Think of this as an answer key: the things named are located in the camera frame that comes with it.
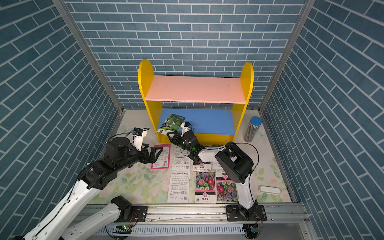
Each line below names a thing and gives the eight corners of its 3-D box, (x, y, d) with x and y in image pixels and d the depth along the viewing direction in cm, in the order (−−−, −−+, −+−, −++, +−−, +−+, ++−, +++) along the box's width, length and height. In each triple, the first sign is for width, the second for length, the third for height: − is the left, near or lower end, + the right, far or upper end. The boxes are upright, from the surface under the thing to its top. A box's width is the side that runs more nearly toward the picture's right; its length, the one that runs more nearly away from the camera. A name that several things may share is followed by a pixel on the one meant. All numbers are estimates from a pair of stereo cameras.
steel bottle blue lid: (244, 142, 103) (251, 125, 88) (242, 133, 108) (249, 116, 93) (254, 142, 103) (263, 125, 89) (252, 133, 108) (260, 116, 93)
